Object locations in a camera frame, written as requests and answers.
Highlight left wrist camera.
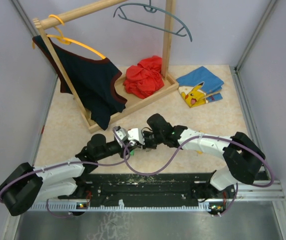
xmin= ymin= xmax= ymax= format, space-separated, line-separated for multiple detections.
xmin=112 ymin=126 xmax=129 ymax=147

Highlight white slotted cable duct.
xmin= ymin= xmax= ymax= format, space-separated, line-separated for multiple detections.
xmin=30 ymin=199 xmax=217 ymax=212

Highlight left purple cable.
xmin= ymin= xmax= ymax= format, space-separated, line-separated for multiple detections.
xmin=0 ymin=127 xmax=131 ymax=219

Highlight yellow clothes hanger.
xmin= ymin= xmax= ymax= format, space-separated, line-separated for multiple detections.
xmin=32 ymin=14 xmax=107 ymax=61

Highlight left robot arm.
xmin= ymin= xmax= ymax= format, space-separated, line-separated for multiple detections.
xmin=0 ymin=129 xmax=145 ymax=216

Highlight grey-blue clothes hanger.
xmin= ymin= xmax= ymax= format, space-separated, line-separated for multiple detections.
xmin=113 ymin=0 xmax=193 ymax=42

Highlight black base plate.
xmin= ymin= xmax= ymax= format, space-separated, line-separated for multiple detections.
xmin=57 ymin=170 xmax=268 ymax=208

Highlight red crumpled cloth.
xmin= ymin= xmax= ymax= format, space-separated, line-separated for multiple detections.
xmin=123 ymin=55 xmax=164 ymax=99

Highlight steel key organizer yellow handle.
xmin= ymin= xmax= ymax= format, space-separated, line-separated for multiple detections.
xmin=135 ymin=145 xmax=155 ymax=152

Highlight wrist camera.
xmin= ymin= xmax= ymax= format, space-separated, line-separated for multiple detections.
xmin=128 ymin=128 xmax=145 ymax=145
xmin=112 ymin=126 xmax=129 ymax=147

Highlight dark navy tank top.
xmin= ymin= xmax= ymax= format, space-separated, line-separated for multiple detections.
xmin=32 ymin=34 xmax=129 ymax=131

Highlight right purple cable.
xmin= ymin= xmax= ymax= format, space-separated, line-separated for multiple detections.
xmin=123 ymin=136 xmax=275 ymax=217

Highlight wooden clothes rack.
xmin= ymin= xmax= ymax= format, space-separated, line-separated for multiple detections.
xmin=33 ymin=0 xmax=178 ymax=133

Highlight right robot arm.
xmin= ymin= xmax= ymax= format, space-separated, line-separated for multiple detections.
xmin=142 ymin=113 xmax=265 ymax=198

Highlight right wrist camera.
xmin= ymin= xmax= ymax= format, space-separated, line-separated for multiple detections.
xmin=128 ymin=128 xmax=145 ymax=145

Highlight purple cable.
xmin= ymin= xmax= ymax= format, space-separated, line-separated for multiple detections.
xmin=0 ymin=127 xmax=131 ymax=219
xmin=123 ymin=136 xmax=275 ymax=217

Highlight green key tag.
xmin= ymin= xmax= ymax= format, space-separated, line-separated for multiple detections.
xmin=130 ymin=149 xmax=135 ymax=156

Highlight blue pikachu cloth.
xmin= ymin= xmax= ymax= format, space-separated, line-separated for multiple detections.
xmin=176 ymin=66 xmax=224 ymax=108

